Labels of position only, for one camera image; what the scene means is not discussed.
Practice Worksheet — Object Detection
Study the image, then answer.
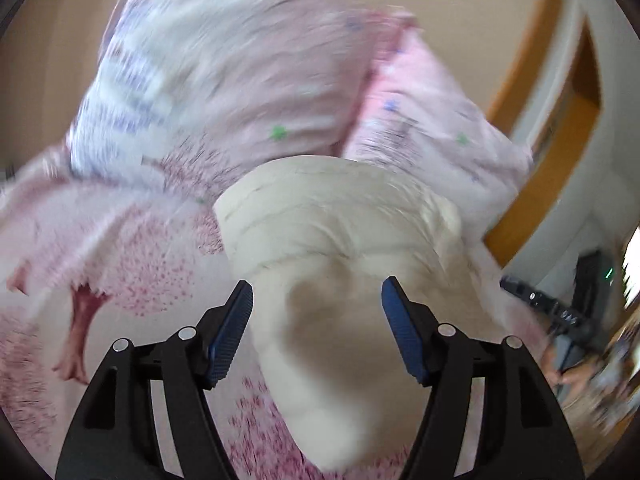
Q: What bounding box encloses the pink floral bed sheet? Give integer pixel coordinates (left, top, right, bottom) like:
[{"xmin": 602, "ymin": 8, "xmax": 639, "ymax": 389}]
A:
[{"xmin": 0, "ymin": 142, "xmax": 551, "ymax": 480}]

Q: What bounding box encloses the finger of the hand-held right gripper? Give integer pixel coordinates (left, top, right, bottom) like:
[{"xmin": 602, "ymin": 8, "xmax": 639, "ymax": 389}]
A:
[{"xmin": 500, "ymin": 275, "xmax": 597, "ymax": 336}]

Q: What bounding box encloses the person's right hand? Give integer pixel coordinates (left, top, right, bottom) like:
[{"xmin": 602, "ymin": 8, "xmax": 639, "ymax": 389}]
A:
[{"xmin": 545, "ymin": 347, "xmax": 592, "ymax": 387}]

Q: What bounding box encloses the cream puffer jacket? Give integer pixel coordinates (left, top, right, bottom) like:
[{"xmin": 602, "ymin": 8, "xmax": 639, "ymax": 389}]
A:
[{"xmin": 212, "ymin": 155, "xmax": 475, "ymax": 472}]

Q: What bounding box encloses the white floral pillow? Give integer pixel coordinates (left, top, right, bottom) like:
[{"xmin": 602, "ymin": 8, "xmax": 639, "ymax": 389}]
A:
[{"xmin": 67, "ymin": 0, "xmax": 418, "ymax": 198}]

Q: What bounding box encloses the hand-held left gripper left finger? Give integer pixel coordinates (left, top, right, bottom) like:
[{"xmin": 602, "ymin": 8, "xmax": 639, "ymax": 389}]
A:
[{"xmin": 55, "ymin": 280, "xmax": 255, "ymax": 480}]

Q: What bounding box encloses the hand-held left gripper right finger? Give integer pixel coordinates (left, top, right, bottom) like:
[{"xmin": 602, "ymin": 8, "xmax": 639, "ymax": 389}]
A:
[{"xmin": 381, "ymin": 276, "xmax": 586, "ymax": 480}]

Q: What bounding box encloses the pink floral pillow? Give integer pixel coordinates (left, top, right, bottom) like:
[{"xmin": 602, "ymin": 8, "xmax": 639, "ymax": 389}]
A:
[{"xmin": 342, "ymin": 35, "xmax": 535, "ymax": 243}]

